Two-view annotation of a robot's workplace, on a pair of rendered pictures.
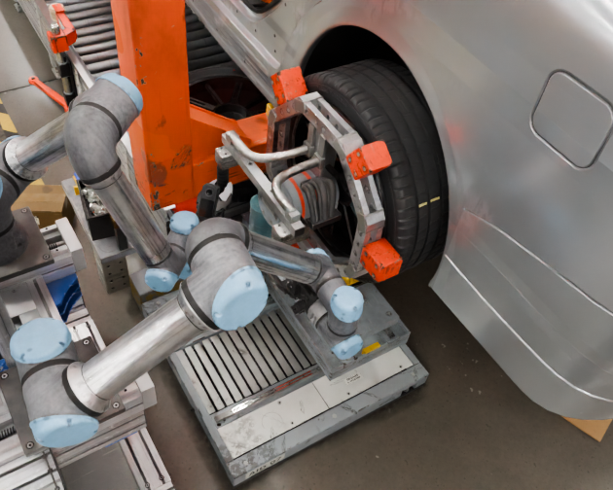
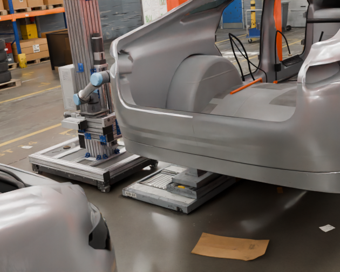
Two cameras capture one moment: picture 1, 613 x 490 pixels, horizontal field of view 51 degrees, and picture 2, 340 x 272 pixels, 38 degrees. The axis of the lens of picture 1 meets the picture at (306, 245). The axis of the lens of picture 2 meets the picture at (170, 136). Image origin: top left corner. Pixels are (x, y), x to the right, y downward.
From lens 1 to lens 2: 4.49 m
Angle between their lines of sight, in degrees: 70
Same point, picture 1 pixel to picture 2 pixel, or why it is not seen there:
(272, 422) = (144, 189)
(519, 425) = (184, 236)
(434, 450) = (159, 222)
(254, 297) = (95, 77)
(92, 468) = (108, 164)
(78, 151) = not seen: hidden behind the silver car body
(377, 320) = (190, 180)
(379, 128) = not seen: hidden behind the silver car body
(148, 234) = not seen: hidden behind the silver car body
